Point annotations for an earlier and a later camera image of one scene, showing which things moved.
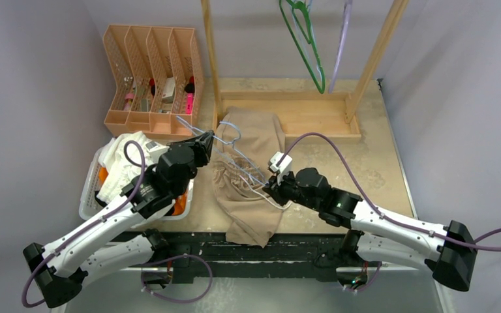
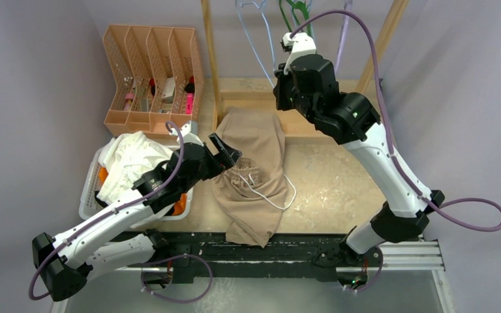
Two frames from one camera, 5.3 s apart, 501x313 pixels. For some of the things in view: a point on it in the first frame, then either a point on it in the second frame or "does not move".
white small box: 169,90 does not move
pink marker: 189,103 does not move
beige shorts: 246,139 does not move
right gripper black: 276,191 → 285,79
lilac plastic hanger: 348,12 does not move
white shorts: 124,154 does not move
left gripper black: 201,145 → 227,155
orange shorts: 103,178 does not move
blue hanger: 263,179 → 268,34
